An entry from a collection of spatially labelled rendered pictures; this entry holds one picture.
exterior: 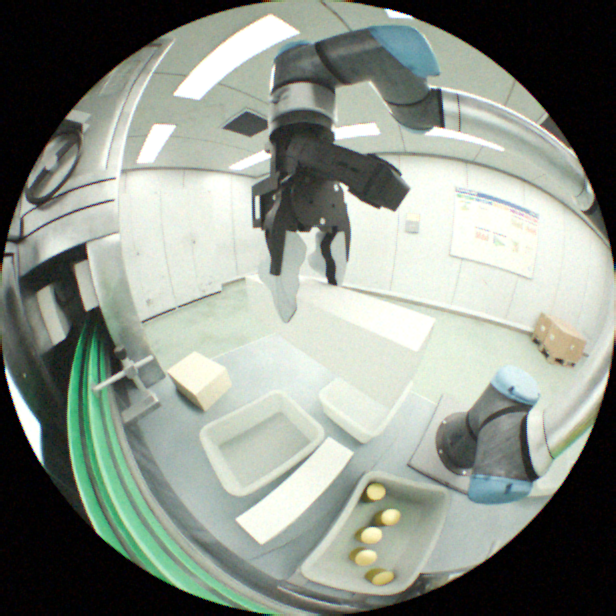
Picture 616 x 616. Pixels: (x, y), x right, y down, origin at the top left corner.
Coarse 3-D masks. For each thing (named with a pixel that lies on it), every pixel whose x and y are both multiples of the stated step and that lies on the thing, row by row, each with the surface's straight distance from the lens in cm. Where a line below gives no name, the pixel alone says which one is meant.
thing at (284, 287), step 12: (288, 240) 16; (300, 240) 17; (288, 252) 16; (300, 252) 17; (264, 264) 20; (288, 264) 16; (300, 264) 17; (264, 276) 19; (276, 276) 16; (288, 276) 16; (276, 288) 16; (288, 288) 16; (276, 300) 17; (288, 300) 17; (288, 312) 18
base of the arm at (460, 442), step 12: (456, 420) 52; (468, 420) 47; (444, 432) 54; (456, 432) 50; (468, 432) 47; (444, 444) 52; (456, 444) 50; (468, 444) 48; (456, 456) 50; (468, 456) 50
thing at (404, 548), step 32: (384, 480) 37; (352, 512) 41; (416, 512) 45; (320, 544) 34; (352, 544) 41; (384, 544) 43; (416, 544) 42; (320, 576) 35; (352, 576) 43; (416, 576) 39
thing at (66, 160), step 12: (60, 132) 73; (72, 132) 71; (60, 144) 75; (72, 144) 68; (48, 156) 75; (60, 156) 68; (72, 156) 70; (48, 168) 67; (60, 168) 70; (72, 168) 63; (36, 180) 68; (48, 180) 70; (60, 180) 68; (24, 192) 70; (36, 192) 71; (48, 192) 68; (36, 204) 65
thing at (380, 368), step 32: (256, 288) 25; (320, 288) 20; (320, 320) 16; (352, 320) 14; (384, 320) 14; (416, 320) 16; (320, 352) 17; (352, 352) 14; (384, 352) 13; (416, 352) 12; (352, 384) 16; (384, 384) 14
